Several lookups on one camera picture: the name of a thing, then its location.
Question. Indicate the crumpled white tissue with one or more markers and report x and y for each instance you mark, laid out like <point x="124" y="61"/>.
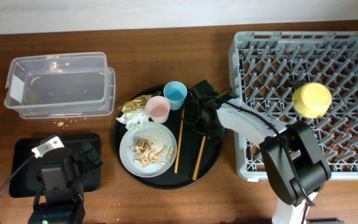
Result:
<point x="130" y="119"/>

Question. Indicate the food scraps on plate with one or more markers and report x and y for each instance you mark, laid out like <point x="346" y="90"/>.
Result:
<point x="152" y="148"/>

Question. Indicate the blue plastic cup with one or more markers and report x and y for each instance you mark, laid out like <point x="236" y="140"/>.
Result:
<point x="175" y="92"/>

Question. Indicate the grey dishwasher rack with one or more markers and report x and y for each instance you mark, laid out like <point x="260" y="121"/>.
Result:
<point x="267" y="67"/>

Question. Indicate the gold foil wrapper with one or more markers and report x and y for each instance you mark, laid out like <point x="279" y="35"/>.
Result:
<point x="137" y="102"/>

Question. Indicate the grey plate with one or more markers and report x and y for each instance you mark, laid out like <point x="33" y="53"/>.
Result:
<point x="127" y="156"/>

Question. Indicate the wooden chopstick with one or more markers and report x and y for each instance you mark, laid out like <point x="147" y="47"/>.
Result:
<point x="198" y="161"/>
<point x="179" y="141"/>

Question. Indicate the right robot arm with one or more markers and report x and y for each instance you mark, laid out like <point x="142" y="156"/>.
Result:
<point x="295" y="165"/>

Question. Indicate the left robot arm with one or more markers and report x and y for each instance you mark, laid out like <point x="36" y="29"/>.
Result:
<point x="62" y="173"/>

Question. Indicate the yellow plastic bowl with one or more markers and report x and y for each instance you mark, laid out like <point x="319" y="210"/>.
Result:
<point x="312" y="100"/>

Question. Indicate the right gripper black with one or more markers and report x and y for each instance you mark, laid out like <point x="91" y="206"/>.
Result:
<point x="219" y="131"/>

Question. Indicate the round black serving tray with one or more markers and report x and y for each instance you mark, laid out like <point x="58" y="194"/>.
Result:
<point x="191" y="142"/>

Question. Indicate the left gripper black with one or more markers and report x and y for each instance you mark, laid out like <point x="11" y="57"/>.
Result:
<point x="83" y="161"/>

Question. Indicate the pink plastic cup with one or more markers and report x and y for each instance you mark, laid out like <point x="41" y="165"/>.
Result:
<point x="158" y="108"/>

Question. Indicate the clear plastic storage bin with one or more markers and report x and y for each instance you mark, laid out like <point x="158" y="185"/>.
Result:
<point x="61" y="86"/>

